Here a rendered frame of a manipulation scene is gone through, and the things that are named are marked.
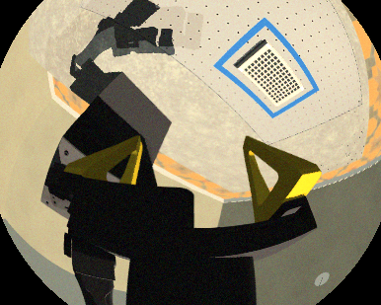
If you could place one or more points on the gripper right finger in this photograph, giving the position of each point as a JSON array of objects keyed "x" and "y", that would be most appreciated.
[{"x": 296, "y": 177}]

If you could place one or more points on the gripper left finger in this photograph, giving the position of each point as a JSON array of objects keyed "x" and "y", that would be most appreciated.
[{"x": 96, "y": 166}]

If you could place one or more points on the blue tape rectangle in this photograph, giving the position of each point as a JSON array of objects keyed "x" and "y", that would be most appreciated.
[{"x": 256, "y": 28}]

